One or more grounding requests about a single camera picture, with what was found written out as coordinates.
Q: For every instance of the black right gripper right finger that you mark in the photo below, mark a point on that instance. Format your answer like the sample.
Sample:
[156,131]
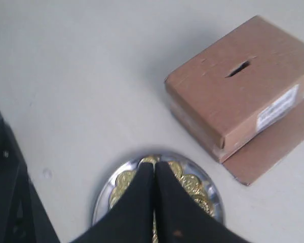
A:
[179,218]

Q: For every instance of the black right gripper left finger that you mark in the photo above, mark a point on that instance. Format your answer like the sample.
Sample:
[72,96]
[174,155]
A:
[131,218]

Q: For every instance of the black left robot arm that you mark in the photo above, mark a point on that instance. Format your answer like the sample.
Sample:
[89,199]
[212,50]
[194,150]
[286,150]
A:
[22,214]

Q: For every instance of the cardboard box with slot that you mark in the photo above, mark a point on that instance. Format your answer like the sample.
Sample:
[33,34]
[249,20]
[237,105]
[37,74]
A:
[242,98]

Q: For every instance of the round steel plate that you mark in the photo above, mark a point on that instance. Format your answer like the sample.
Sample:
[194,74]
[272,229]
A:
[132,161]

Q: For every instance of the gold coin right upper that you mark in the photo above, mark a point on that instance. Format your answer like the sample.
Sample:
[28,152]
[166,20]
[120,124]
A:
[192,184]

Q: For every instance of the gold coin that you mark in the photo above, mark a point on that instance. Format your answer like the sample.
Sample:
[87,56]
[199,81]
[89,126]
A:
[150,159]
[176,169]
[192,184]
[124,179]

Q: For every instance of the gold coin top left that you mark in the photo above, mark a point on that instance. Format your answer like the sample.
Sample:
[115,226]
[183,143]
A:
[124,179]

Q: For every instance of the gold coin top right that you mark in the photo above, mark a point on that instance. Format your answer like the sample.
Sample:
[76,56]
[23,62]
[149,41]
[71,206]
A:
[176,169]

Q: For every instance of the gold coin top centre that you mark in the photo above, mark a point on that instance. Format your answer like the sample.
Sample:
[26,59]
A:
[150,159]

